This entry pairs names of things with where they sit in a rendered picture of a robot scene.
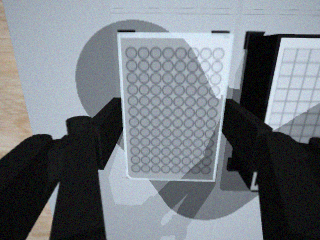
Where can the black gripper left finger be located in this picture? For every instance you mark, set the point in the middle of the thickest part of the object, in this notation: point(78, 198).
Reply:
point(24, 191)

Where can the grey deck plate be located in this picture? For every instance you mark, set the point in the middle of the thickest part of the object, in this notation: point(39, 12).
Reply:
point(65, 60)

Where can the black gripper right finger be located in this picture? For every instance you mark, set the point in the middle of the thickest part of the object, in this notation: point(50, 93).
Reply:
point(288, 185)

